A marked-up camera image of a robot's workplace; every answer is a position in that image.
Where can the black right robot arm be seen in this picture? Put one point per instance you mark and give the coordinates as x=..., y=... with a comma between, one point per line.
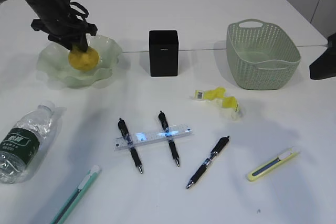
x=324, y=66

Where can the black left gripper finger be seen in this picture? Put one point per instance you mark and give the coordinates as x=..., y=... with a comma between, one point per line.
x=82, y=43
x=66, y=42

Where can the black pen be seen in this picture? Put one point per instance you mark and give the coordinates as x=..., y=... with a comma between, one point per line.
x=223, y=141
x=127, y=137
x=172, y=146

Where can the black pen left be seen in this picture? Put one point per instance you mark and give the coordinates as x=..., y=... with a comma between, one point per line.
x=127, y=137

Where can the clear water bottle green label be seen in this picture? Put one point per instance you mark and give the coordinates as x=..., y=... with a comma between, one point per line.
x=22, y=142

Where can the yellow pear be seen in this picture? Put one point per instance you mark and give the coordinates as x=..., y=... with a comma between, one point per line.
x=83, y=61

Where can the yellow waste paper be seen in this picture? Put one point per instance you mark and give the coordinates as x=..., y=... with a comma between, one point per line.
x=228, y=106

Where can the teal utility knife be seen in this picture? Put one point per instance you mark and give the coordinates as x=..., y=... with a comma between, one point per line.
x=77, y=194

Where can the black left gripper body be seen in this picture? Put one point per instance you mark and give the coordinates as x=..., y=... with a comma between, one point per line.
x=73, y=30

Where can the green plastic woven basket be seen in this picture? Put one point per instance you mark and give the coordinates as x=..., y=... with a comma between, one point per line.
x=260, y=55

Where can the black square pen holder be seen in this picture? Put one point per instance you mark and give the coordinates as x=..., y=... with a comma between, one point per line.
x=163, y=53

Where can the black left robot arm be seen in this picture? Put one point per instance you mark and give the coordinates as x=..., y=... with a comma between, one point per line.
x=63, y=10

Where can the green wavy glass plate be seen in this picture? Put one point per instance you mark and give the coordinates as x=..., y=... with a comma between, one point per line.
x=53, y=61

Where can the black pen middle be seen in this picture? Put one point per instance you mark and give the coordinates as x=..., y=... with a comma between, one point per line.
x=172, y=146

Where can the black pen right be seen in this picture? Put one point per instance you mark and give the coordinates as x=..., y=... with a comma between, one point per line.
x=223, y=141

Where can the clear plastic ruler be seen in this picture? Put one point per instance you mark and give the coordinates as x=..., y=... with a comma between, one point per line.
x=144, y=138

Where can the yellow utility knife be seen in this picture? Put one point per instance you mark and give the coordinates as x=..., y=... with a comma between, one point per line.
x=272, y=164

